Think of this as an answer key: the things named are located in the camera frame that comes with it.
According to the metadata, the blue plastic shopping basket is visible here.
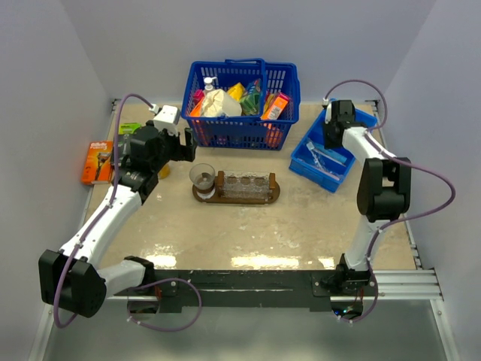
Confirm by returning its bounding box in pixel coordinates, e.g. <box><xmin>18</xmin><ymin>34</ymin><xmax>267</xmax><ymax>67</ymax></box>
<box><xmin>181</xmin><ymin>58</ymin><xmax>301</xmax><ymax>150</ymax></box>

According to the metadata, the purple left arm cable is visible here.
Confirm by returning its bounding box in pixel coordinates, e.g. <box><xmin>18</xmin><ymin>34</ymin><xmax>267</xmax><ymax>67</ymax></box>
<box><xmin>52</xmin><ymin>93</ymin><xmax>203</xmax><ymax>333</ymax></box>

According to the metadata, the oval wooden tray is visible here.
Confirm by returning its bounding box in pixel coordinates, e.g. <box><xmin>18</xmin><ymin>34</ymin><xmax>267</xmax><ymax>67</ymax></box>
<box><xmin>192</xmin><ymin>171</ymin><xmax>280</xmax><ymax>205</ymax></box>

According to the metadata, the blue toothpaste tube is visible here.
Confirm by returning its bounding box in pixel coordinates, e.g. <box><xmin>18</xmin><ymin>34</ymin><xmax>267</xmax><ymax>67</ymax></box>
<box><xmin>321</xmin><ymin>148</ymin><xmax>346</xmax><ymax>164</ymax></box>

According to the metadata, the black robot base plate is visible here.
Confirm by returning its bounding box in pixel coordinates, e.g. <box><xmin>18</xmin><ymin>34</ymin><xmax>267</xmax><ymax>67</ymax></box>
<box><xmin>117</xmin><ymin>269</ymin><xmax>378</xmax><ymax>313</ymax></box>

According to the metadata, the aluminium frame rail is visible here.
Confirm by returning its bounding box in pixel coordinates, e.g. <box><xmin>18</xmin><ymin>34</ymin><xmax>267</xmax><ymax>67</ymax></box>
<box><xmin>375</xmin><ymin>270</ymin><xmax>443</xmax><ymax>300</ymax></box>

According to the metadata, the white crumpled paper bag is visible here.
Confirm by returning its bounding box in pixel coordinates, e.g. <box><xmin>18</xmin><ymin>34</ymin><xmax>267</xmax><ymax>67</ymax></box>
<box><xmin>201</xmin><ymin>89</ymin><xmax>242</xmax><ymax>117</ymax></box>

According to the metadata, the white pump dispenser bottle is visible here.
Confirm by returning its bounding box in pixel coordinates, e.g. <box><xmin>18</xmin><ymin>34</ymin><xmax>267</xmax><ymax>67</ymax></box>
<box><xmin>203</xmin><ymin>77</ymin><xmax>217</xmax><ymax>93</ymax></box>

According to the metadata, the orange scrub pack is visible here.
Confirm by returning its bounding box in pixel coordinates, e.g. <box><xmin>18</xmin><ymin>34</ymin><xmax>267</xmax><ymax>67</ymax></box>
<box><xmin>189</xmin><ymin>102</ymin><xmax>202</xmax><ymax>117</ymax></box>

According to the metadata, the yellow snack packet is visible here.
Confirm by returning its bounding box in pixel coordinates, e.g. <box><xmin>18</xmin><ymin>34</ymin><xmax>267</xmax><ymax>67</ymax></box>
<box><xmin>227</xmin><ymin>82</ymin><xmax>245</xmax><ymax>102</ymax></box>

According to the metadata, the magenta small box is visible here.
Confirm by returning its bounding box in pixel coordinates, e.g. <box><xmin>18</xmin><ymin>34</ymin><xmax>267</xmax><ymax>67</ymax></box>
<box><xmin>192</xmin><ymin>89</ymin><xmax>205</xmax><ymax>107</ymax></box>

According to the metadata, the orange Gillette Fusion5 box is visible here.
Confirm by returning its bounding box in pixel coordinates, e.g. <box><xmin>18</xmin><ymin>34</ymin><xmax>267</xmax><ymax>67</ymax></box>
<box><xmin>80</xmin><ymin>140</ymin><xmax>113</xmax><ymax>185</ymax></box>

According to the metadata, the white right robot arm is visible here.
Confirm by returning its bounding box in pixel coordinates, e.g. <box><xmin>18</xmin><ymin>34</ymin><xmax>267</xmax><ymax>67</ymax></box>
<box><xmin>322</xmin><ymin>99</ymin><xmax>411</xmax><ymax>296</ymax></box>

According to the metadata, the orange juice bottle green label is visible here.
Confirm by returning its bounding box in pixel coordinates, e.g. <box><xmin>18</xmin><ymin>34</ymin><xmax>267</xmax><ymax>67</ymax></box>
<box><xmin>158</xmin><ymin>164</ymin><xmax>171</xmax><ymax>180</ymax></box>

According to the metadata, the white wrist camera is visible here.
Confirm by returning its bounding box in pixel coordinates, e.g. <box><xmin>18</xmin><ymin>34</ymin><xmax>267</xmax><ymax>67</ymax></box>
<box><xmin>322</xmin><ymin>99</ymin><xmax>332</xmax><ymax>124</ymax></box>
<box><xmin>149</xmin><ymin>104</ymin><xmax>180</xmax><ymax>136</ymax></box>

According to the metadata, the black green Gillette box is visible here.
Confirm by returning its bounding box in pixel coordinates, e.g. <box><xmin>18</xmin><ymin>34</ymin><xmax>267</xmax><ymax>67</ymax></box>
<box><xmin>116</xmin><ymin>123</ymin><xmax>141</xmax><ymax>162</ymax></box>

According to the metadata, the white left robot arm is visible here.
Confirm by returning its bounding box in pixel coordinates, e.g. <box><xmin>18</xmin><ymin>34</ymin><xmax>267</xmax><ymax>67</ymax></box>
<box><xmin>38</xmin><ymin>120</ymin><xmax>197</xmax><ymax>317</ymax></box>

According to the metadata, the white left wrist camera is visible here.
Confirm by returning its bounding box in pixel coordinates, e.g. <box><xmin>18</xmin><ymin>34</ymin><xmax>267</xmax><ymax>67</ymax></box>
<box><xmin>149</xmin><ymin>104</ymin><xmax>180</xmax><ymax>136</ymax></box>

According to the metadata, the blue plastic divided bin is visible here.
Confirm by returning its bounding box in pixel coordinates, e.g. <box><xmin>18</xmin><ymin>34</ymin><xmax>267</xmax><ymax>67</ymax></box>
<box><xmin>289</xmin><ymin>110</ymin><xmax>355</xmax><ymax>193</ymax></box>

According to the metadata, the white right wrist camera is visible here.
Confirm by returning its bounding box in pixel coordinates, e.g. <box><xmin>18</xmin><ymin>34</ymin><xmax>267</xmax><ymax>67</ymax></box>
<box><xmin>322</xmin><ymin>99</ymin><xmax>332</xmax><ymax>124</ymax></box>

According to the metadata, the clear plastic cup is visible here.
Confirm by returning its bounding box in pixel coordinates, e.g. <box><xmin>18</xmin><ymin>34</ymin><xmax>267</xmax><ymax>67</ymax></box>
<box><xmin>189</xmin><ymin>163</ymin><xmax>216</xmax><ymax>199</ymax></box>

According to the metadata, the pink toothbrush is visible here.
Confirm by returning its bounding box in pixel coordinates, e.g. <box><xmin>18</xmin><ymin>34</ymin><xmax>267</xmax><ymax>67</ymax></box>
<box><xmin>314</xmin><ymin>165</ymin><xmax>342</xmax><ymax>181</ymax></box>

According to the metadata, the green sponge pack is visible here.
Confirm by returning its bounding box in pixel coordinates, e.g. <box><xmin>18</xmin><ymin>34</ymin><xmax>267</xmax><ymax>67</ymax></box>
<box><xmin>239</xmin><ymin>78</ymin><xmax>262</xmax><ymax>116</ymax></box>

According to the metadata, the white wrapped toothbrush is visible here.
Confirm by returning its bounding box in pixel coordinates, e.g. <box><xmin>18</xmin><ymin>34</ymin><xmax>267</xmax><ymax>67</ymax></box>
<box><xmin>306</xmin><ymin>141</ymin><xmax>326</xmax><ymax>171</ymax></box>

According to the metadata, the orange cardboard box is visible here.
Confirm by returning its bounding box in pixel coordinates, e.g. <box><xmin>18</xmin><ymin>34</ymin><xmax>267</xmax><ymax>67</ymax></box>
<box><xmin>261</xmin><ymin>92</ymin><xmax>290</xmax><ymax>120</ymax></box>

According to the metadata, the clear acrylic toothbrush holder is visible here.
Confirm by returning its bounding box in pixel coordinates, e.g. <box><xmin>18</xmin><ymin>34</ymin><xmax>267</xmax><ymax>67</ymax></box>
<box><xmin>216</xmin><ymin>170</ymin><xmax>280</xmax><ymax>203</ymax></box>

